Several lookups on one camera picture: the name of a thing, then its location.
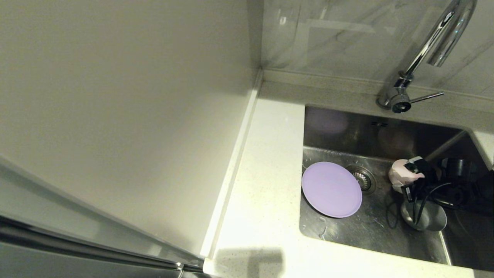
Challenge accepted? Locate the chrome gooseneck faucet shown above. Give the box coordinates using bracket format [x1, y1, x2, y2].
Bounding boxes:
[376, 0, 478, 114]

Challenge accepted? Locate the stainless steel sink basin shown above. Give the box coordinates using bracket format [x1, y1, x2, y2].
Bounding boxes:
[299, 105, 494, 271]

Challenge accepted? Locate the purple plate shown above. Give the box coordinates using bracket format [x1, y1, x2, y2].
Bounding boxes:
[301, 161, 362, 218]

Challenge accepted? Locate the white countertop sealing strip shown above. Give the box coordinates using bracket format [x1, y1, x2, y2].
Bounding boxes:
[201, 71, 264, 257]

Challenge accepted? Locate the white tall cabinet side panel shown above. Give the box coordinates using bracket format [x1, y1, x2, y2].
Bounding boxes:
[0, 0, 263, 257]

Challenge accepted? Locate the speckled stone backsplash ledge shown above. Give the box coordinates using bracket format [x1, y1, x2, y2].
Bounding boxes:
[262, 69, 494, 107]

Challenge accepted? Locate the steel refrigerator bar handle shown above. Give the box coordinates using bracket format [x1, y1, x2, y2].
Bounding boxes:
[0, 216, 205, 273]

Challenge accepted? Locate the pink bowl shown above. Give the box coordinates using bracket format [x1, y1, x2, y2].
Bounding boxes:
[389, 159, 425, 193]

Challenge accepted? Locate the round metal drain strainer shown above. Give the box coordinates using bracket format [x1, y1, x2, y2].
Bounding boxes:
[347, 165, 376, 195]

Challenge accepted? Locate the light blue bowl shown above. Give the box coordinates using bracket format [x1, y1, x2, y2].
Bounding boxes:
[401, 199, 447, 232]

